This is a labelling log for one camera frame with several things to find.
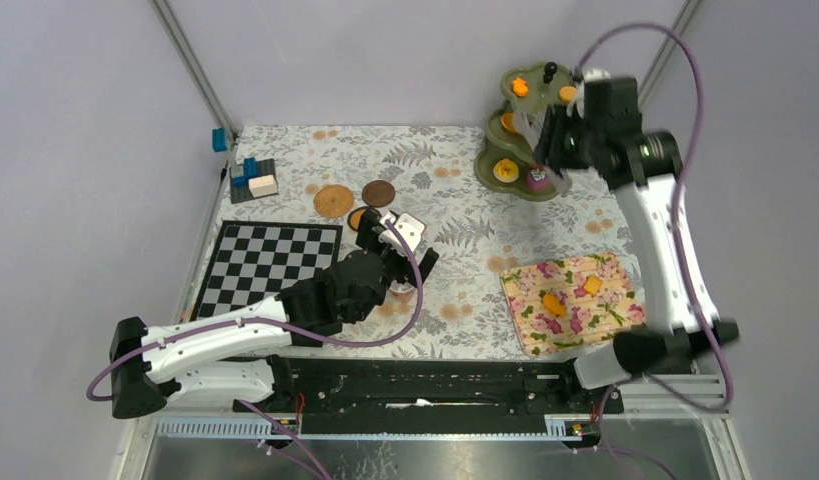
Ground round orange biscuit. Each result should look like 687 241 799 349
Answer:
558 85 577 104

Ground purple candy packet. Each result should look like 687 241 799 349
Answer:
526 169 552 192

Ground orange bear cookie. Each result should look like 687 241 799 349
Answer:
510 77 530 98

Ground yellow frosted donut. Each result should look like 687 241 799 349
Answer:
492 158 520 184

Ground metal tongs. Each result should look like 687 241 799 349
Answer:
513 110 572 194

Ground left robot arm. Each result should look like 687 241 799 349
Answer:
86 212 438 419

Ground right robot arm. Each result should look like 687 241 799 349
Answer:
534 75 740 412

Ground black orange face coaster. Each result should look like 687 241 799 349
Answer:
346 206 379 232

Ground dark brown round coaster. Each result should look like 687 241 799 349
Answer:
361 180 396 208

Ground green three-tier serving stand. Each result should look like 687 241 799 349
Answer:
474 62 575 202

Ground floral tablecloth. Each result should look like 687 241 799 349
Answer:
216 126 645 360

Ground black white chessboard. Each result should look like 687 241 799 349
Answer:
189 220 343 321

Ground toy block set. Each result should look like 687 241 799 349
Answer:
228 157 279 204

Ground small orange cookie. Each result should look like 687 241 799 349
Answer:
541 292 567 317

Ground floral snack tray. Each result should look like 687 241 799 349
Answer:
501 252 645 356

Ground square yellow cracker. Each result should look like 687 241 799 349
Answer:
582 275 603 296

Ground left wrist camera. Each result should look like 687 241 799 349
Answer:
378 211 426 256

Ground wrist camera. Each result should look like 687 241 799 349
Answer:
572 68 612 101
378 211 426 256

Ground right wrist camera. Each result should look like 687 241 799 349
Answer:
572 68 612 101

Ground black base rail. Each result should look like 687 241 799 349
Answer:
254 355 624 436

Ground blue clip on frame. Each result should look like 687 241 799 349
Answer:
211 127 230 153

